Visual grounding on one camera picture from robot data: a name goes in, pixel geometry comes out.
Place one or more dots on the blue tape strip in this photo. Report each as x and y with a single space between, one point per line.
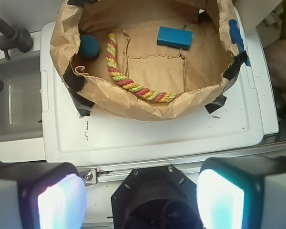
236 35

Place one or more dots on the blue rectangular block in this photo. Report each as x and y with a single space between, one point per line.
175 38

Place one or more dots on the brown paper bag bin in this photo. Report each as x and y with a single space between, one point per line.
134 77

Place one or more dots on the grey faucet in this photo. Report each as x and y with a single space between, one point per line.
14 38

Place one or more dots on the gripper right finger translucent pad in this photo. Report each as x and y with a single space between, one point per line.
247 192

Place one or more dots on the white plastic tray lid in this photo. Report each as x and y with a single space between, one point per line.
75 133

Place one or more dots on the aluminium extrusion rail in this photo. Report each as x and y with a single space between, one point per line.
187 164

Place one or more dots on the gripper left finger translucent pad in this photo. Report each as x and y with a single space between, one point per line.
40 195

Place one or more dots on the metal corner bracket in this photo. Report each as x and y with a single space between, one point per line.
90 176

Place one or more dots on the white sink basin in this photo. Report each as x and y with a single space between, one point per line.
20 98

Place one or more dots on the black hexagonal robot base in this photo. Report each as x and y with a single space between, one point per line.
156 198

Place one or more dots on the blue felt ball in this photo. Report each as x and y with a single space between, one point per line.
89 47

